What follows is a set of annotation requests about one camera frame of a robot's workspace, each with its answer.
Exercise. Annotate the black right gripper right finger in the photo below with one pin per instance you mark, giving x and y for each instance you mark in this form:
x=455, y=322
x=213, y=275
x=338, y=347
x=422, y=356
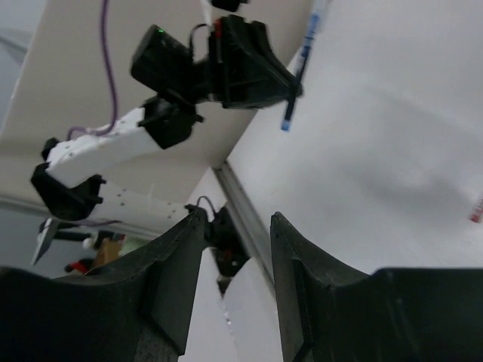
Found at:
x=330, y=311

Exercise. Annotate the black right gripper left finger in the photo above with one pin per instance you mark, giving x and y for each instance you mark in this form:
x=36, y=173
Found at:
x=136, y=308

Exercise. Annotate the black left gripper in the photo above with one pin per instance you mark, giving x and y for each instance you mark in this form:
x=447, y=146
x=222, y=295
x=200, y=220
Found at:
x=246, y=74

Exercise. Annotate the blue refill pen clear cap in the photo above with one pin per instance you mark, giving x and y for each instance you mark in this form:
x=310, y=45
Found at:
x=319, y=10

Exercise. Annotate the red gel pen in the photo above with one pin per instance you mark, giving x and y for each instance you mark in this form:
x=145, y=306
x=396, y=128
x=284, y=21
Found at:
x=477, y=211

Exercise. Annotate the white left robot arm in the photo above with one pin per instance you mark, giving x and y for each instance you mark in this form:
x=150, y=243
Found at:
x=69, y=180

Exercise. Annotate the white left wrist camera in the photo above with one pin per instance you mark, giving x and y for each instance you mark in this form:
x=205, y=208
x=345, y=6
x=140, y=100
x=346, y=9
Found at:
x=214, y=9

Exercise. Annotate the aluminium frame rail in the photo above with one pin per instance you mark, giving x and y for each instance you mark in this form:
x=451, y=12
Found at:
x=253, y=233

